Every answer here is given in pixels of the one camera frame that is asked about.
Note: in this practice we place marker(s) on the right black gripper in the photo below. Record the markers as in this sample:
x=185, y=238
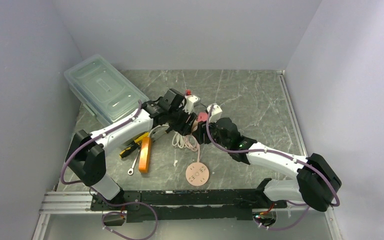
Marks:
x=199, y=133

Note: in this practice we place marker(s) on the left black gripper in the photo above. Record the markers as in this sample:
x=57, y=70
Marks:
x=184, y=128

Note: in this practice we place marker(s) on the beige cube socket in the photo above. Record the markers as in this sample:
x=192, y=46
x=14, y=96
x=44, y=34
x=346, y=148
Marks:
x=195, y=126

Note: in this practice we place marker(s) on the pink round socket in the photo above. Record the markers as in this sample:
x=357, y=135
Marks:
x=197, y=174

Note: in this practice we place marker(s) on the pink socket cable plug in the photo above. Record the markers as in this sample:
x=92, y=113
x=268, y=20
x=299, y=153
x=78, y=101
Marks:
x=193, y=144

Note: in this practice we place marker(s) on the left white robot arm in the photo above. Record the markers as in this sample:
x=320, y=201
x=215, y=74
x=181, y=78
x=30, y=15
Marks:
x=87, y=152

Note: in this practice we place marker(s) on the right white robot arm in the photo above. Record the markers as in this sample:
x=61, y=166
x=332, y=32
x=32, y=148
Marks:
x=310, y=178

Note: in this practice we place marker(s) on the yellow black screwdriver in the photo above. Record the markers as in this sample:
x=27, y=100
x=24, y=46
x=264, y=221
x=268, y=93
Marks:
x=132, y=146

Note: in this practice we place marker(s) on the orange power strip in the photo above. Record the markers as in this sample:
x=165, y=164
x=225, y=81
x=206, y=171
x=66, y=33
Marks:
x=144, y=157

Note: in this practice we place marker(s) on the silver wrench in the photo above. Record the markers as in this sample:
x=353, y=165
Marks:
x=131, y=170

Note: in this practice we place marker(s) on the clear plastic storage box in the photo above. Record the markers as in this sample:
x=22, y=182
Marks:
x=103, y=90

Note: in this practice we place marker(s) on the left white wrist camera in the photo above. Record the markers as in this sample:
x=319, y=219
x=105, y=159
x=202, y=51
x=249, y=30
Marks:
x=191, y=101

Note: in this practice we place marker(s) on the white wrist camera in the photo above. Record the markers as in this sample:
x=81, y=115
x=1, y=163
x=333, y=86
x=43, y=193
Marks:
x=214, y=113
x=191, y=101

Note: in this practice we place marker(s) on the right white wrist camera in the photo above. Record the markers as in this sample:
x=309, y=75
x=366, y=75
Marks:
x=214, y=113

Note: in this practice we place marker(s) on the yellow handled screwdriver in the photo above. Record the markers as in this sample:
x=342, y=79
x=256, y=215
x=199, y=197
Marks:
x=139, y=138

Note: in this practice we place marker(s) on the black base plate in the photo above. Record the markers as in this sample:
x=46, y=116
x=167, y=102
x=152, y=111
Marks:
x=147, y=205

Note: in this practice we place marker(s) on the aluminium rail frame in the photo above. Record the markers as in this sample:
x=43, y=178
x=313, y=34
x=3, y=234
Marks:
x=68, y=203

